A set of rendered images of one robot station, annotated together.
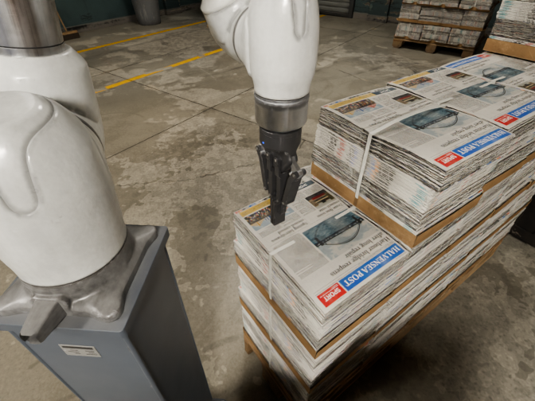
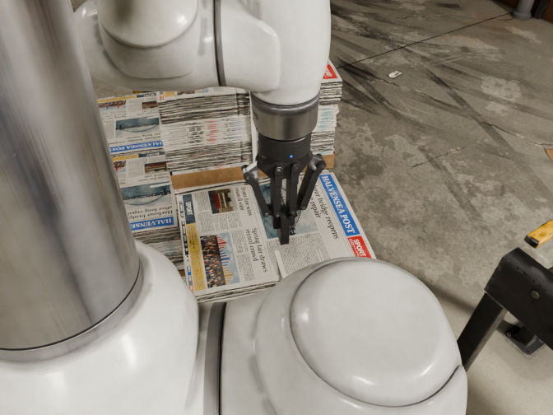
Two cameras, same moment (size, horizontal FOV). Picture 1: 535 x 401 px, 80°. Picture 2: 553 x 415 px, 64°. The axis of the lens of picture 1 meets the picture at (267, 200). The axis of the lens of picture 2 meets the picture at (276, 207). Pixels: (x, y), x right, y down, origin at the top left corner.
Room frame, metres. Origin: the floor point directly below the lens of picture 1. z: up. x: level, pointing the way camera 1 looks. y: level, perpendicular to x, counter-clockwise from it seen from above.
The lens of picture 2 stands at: (0.33, 0.45, 1.52)
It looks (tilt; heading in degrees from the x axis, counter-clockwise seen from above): 45 degrees down; 292
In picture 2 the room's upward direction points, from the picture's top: straight up
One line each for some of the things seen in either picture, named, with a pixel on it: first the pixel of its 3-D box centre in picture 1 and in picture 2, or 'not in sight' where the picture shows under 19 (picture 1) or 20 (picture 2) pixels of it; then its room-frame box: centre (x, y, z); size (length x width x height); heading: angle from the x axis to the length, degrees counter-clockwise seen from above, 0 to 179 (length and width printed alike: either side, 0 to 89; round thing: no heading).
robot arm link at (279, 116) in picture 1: (281, 107); (285, 107); (0.51, -0.02, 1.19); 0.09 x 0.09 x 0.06
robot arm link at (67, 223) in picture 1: (40, 181); (343, 385); (0.34, 0.30, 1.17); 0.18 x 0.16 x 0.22; 25
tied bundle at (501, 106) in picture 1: (453, 126); not in sight; (0.92, -0.59, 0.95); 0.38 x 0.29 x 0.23; 34
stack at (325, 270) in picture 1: (385, 256); (241, 215); (0.84, -0.48, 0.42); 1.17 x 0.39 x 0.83; 126
